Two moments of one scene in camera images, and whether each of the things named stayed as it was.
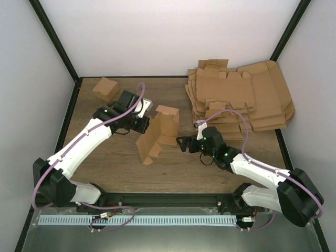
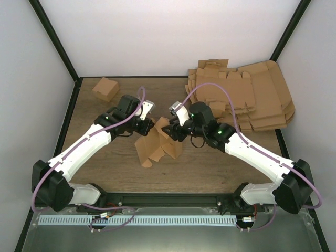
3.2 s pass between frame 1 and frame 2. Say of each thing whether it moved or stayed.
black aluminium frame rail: stayed
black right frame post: stayed
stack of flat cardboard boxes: stayed
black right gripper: moved
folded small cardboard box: stayed
